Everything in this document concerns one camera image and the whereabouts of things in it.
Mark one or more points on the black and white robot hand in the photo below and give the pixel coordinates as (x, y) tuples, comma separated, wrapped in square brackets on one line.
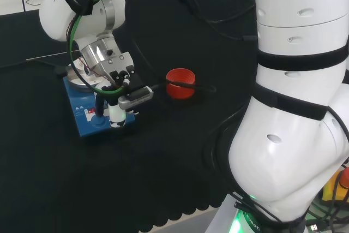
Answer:
[(117, 115)]

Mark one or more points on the heater with blue base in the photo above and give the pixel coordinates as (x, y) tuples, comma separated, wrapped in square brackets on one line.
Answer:
[(84, 124)]

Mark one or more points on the black bench cloth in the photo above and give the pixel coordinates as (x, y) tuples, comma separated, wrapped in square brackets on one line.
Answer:
[(109, 178)]

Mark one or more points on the red ribbed plastic funnel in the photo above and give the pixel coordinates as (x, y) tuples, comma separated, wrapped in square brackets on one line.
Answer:
[(181, 76)]

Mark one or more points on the thin glass rod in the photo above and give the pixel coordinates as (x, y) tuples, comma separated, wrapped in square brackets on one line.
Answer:
[(46, 56)]

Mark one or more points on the yellow stop button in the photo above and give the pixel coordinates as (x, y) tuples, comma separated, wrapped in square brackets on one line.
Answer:
[(334, 186)]

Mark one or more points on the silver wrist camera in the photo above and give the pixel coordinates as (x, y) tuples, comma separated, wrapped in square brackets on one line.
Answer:
[(136, 98)]

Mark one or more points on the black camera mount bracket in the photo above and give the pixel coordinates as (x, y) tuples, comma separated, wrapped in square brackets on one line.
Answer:
[(128, 76)]

